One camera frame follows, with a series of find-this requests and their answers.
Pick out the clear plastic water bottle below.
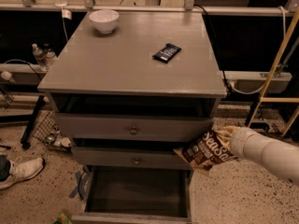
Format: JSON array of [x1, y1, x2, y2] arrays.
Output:
[[32, 43, 48, 71]]

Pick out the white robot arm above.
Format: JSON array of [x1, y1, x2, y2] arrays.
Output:
[[216, 126, 299, 186]]

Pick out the wire mesh basket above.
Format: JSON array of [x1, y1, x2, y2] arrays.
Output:
[[33, 112, 71, 152]]

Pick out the grey middle drawer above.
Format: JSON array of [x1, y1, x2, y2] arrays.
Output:
[[72, 147, 192, 170]]

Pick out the green snack package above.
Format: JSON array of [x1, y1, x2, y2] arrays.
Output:
[[52, 211, 73, 224]]

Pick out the grey open bottom drawer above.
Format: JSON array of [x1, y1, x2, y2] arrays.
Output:
[[72, 166, 192, 224]]

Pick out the grey top drawer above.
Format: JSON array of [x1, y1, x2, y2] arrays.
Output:
[[53, 113, 213, 142]]

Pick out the brown chip bag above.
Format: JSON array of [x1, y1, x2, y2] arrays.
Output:
[[175, 130, 236, 175]]

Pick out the black snack bar wrapper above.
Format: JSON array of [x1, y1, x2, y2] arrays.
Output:
[[152, 43, 181, 63]]

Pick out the white ceramic bowl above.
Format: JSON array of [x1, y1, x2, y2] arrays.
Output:
[[89, 9, 120, 34]]

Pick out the blue tape cross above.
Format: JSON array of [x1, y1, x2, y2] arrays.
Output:
[[69, 169, 89, 200]]

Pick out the white cable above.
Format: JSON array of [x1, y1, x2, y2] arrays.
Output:
[[229, 5, 288, 95]]

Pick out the grey wooden drawer cabinet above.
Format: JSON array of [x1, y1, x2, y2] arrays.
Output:
[[37, 10, 228, 173]]

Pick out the black cable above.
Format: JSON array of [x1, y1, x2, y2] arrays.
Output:
[[193, 4, 232, 95]]

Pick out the black metal bar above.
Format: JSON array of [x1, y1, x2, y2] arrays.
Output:
[[21, 95, 45, 150]]

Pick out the white sneaker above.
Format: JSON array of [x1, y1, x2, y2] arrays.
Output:
[[0, 156, 45, 189]]

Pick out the metal railing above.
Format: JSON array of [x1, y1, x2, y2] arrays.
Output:
[[0, 0, 299, 17]]

